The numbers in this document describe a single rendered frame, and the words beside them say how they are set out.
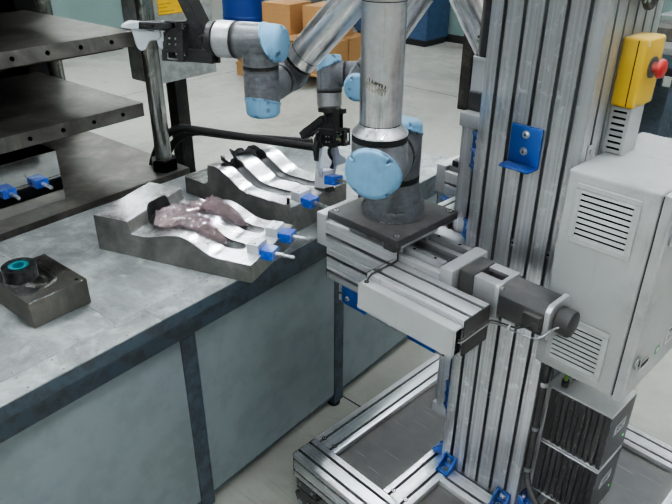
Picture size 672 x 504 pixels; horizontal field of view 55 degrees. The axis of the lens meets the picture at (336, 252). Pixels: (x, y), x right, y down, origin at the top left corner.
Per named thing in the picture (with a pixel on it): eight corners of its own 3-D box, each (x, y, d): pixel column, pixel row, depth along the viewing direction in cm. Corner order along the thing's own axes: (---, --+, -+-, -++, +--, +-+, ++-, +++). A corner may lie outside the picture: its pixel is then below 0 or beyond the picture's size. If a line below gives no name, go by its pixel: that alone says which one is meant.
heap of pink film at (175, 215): (252, 221, 191) (251, 197, 188) (221, 248, 177) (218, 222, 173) (178, 207, 200) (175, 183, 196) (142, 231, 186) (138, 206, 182)
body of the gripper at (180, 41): (158, 60, 139) (208, 64, 135) (156, 17, 136) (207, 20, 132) (178, 58, 145) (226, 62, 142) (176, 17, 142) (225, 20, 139)
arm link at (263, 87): (293, 108, 146) (291, 58, 141) (272, 122, 137) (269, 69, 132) (261, 105, 148) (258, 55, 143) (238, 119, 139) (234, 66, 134)
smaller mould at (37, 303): (91, 302, 164) (86, 278, 160) (34, 329, 154) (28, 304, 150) (49, 276, 175) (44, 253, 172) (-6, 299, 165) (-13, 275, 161)
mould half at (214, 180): (346, 207, 215) (346, 168, 208) (292, 234, 197) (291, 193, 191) (241, 171, 243) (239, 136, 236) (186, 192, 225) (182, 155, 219)
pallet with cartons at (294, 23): (370, 75, 709) (372, 3, 674) (327, 91, 650) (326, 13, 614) (283, 61, 768) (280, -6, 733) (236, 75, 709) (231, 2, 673)
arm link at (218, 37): (226, 20, 131) (245, 20, 138) (206, 19, 132) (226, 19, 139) (227, 59, 133) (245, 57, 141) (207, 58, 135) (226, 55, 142)
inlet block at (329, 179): (357, 189, 201) (357, 172, 200) (347, 192, 197) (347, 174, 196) (325, 184, 209) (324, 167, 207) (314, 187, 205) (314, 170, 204)
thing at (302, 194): (334, 213, 196) (334, 196, 193) (323, 218, 192) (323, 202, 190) (302, 201, 203) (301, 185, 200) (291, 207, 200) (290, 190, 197)
